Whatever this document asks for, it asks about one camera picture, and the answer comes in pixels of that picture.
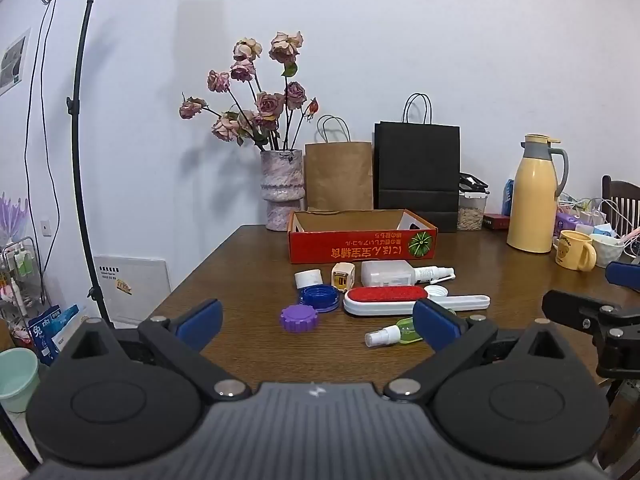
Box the white rectangular bottle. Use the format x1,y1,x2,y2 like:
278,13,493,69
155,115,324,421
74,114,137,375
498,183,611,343
360,260,416,287

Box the purple plastic decoration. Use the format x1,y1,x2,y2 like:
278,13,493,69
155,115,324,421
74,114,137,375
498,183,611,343
0,192,28,241

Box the brown paper bag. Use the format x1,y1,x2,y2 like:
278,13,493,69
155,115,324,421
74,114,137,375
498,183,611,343
305,115,375,212

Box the black light stand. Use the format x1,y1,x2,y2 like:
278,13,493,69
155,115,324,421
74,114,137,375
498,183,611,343
66,0,118,331

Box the wooden chair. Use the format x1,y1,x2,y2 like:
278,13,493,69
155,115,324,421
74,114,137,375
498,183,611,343
601,175,640,226

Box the red white lint brush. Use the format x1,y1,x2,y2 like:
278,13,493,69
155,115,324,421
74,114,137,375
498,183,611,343
342,285,492,318

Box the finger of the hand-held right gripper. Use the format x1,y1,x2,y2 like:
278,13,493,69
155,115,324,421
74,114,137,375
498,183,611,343
542,289,640,380
605,261,640,293

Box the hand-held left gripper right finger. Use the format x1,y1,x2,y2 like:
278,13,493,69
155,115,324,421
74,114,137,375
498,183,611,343
384,299,576,403

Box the pink speckled ceramic vase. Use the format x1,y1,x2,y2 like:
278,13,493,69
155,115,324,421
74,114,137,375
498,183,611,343
260,149,305,232

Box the small yellow white box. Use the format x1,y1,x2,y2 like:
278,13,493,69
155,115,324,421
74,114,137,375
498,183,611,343
331,262,357,291

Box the small white gift bag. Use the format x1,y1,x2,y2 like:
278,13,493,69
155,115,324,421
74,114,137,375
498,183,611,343
580,199,611,227

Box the dried pink rose bouquet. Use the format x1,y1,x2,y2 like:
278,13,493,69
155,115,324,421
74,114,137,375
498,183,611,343
179,30,319,153

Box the black hanging cable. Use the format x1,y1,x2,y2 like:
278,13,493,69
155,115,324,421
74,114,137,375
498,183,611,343
24,0,63,306

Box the wire rack with bottles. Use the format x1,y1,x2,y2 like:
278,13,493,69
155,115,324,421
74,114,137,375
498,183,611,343
0,235,48,311

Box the yellow thermos jug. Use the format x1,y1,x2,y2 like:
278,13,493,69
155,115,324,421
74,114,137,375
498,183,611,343
506,134,570,253

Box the clear seed storage container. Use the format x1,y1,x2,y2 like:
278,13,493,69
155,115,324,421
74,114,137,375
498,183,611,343
457,172,490,232

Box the wall poster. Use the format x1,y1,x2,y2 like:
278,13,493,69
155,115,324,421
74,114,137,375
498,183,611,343
0,30,31,93

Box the purple round lid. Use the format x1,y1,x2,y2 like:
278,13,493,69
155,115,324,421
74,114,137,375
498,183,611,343
280,305,319,332

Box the green plastic bucket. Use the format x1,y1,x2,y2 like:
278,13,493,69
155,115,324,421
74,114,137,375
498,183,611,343
0,347,40,413

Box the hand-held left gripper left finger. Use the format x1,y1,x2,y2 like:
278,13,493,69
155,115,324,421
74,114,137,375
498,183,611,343
57,299,252,401

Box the red cardboard box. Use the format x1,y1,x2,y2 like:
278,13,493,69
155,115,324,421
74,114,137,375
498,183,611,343
287,208,439,265

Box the blue round lid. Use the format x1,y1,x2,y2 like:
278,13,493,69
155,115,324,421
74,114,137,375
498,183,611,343
298,285,341,313

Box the white spray bottle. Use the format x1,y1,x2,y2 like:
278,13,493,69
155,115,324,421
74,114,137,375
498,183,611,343
412,266,457,283

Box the white cup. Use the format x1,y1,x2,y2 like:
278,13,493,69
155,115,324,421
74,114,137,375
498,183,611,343
590,232,626,267

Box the white wall panel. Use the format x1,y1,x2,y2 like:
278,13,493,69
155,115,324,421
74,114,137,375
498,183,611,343
92,255,172,326

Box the yellow mug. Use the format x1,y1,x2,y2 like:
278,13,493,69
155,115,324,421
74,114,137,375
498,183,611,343
554,230,598,272

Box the green spray bottle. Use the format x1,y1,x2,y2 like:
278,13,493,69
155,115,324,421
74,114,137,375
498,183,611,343
364,316,426,348

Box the purple tissue pack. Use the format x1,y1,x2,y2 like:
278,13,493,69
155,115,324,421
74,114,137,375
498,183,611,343
554,210,581,238

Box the blue packets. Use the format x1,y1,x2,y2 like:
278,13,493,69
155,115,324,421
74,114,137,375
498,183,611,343
27,304,88,366

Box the black paper bag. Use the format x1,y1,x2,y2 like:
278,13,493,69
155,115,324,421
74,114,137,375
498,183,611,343
373,93,461,233

